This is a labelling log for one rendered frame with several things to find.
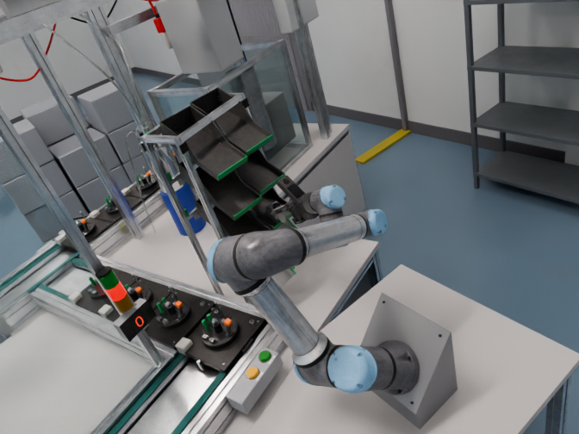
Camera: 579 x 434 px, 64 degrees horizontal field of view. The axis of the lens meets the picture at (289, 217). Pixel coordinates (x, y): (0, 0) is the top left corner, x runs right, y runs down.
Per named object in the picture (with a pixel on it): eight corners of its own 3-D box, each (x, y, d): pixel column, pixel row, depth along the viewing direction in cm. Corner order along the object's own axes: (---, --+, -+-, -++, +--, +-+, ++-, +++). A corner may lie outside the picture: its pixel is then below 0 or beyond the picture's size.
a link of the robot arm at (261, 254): (260, 231, 100) (385, 199, 135) (231, 237, 108) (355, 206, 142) (272, 282, 100) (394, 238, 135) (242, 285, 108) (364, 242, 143)
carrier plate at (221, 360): (266, 322, 169) (264, 318, 168) (226, 374, 155) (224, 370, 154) (220, 306, 183) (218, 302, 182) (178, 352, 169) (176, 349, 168)
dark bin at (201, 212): (274, 236, 171) (275, 223, 165) (249, 257, 165) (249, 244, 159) (222, 195, 182) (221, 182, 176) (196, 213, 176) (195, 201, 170)
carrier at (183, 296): (217, 306, 184) (206, 282, 177) (176, 351, 170) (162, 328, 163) (177, 292, 198) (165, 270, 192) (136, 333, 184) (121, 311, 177)
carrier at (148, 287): (177, 291, 199) (164, 269, 192) (135, 332, 184) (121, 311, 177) (142, 280, 213) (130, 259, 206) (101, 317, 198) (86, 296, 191)
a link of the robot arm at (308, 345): (345, 399, 126) (227, 254, 107) (307, 393, 137) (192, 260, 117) (363, 362, 134) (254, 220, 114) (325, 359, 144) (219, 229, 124)
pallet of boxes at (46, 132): (71, 284, 405) (-24, 152, 334) (50, 249, 470) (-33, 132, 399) (196, 208, 457) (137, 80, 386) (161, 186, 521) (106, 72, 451)
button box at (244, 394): (283, 363, 158) (278, 351, 155) (247, 415, 146) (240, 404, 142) (268, 356, 162) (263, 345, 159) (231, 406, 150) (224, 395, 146)
